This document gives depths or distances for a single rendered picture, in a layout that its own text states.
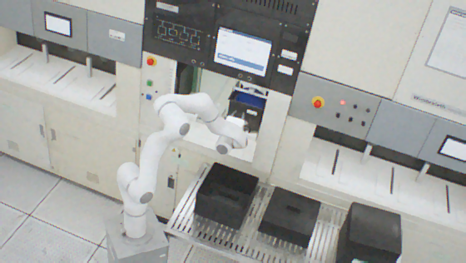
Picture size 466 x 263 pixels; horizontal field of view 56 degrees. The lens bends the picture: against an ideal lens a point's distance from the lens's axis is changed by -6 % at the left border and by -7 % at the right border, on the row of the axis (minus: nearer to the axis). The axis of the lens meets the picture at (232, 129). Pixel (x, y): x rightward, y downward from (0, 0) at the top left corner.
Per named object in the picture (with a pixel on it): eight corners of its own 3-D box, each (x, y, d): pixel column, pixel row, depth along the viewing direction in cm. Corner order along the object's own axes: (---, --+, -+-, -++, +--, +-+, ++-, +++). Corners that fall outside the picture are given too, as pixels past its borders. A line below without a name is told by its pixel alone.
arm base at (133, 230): (123, 249, 230) (123, 226, 218) (112, 221, 242) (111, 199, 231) (158, 240, 238) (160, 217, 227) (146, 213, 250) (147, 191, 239)
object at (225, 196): (210, 181, 277) (214, 161, 267) (254, 198, 272) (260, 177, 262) (192, 213, 256) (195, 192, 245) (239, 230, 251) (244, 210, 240)
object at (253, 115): (222, 125, 298) (229, 86, 277) (232, 106, 313) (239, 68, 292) (259, 136, 295) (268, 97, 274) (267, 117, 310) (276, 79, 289)
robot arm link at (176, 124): (136, 186, 227) (151, 208, 218) (116, 186, 218) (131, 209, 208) (180, 101, 211) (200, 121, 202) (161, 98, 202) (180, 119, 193)
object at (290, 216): (256, 230, 253) (261, 215, 245) (271, 196, 276) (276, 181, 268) (307, 249, 248) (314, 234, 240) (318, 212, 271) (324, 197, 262)
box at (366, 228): (333, 268, 240) (348, 240, 224) (338, 230, 262) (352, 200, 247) (383, 282, 237) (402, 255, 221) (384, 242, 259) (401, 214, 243)
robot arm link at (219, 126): (234, 105, 219) (250, 137, 243) (202, 106, 224) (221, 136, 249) (230, 121, 214) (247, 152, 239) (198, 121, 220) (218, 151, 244)
